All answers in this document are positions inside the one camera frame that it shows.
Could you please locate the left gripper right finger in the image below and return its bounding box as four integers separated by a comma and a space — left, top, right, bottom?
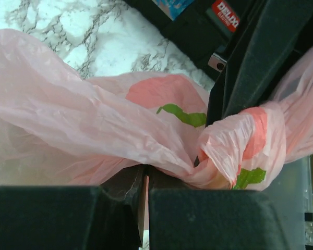
147, 165, 198, 193

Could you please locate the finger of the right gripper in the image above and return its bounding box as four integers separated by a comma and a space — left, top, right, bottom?
222, 1, 313, 117
206, 34, 238, 126

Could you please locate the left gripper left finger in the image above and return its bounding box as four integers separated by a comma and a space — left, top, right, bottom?
100, 165, 146, 206

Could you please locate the pink plastic bag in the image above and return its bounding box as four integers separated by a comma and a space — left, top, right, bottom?
0, 29, 313, 190

